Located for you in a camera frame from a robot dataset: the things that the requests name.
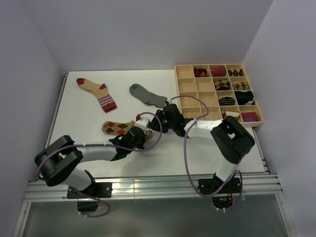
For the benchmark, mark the red orange argyle rolled sock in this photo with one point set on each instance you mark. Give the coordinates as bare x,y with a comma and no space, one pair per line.
200,72

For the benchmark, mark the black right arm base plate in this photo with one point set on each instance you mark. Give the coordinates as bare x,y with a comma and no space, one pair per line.
208,186

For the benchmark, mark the crimson rolled sock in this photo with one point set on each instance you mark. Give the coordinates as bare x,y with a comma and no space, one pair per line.
219,71

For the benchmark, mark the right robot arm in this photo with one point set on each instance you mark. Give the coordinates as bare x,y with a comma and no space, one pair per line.
232,139

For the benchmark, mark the brown white argyle rolled sock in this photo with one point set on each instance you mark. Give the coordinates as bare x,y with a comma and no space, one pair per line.
235,72

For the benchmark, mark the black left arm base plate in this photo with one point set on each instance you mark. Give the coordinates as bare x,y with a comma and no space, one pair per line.
90,199

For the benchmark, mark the grey brown argyle rolled sock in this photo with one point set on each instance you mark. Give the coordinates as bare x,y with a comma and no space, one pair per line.
240,86

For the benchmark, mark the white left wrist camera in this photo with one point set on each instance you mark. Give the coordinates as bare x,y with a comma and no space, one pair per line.
142,122

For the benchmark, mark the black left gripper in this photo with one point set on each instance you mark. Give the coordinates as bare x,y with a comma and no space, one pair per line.
141,145

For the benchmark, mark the beige rolled sock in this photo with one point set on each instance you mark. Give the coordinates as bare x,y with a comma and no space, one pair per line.
233,114

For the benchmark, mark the black blue rolled sock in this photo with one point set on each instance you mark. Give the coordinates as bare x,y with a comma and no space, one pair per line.
245,98

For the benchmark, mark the magenta purple rolled sock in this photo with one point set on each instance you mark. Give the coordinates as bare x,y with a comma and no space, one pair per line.
249,117

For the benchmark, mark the wooden compartment tray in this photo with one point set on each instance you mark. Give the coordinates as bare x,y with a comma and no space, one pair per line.
198,97

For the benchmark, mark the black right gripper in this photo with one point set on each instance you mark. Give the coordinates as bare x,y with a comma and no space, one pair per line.
155,124

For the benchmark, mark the brown tan argyle rolled sock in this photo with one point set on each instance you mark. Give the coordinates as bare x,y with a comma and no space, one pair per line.
222,85

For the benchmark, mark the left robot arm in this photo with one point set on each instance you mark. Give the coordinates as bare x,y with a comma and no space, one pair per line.
58,162

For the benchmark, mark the tan orange argyle sock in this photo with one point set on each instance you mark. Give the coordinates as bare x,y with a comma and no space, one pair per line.
117,128

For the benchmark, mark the tan sock with purple stripes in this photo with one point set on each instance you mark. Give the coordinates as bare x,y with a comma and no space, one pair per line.
101,93

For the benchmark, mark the black white striped rolled sock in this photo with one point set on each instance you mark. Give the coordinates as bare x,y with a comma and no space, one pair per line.
226,101

